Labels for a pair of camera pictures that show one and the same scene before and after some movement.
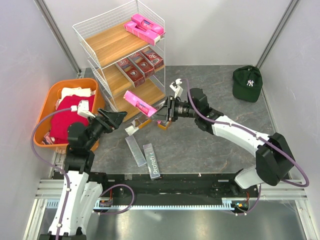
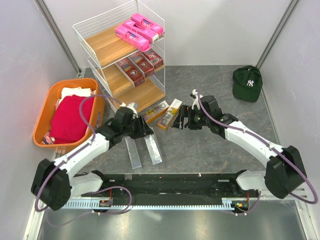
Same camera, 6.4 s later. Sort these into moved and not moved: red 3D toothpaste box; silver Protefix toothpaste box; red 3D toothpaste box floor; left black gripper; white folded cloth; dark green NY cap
Moved: left black gripper; silver Protefix toothpaste box
Not moved: dark green NY cap; white folded cloth; red 3D toothpaste box; red 3D toothpaste box floor
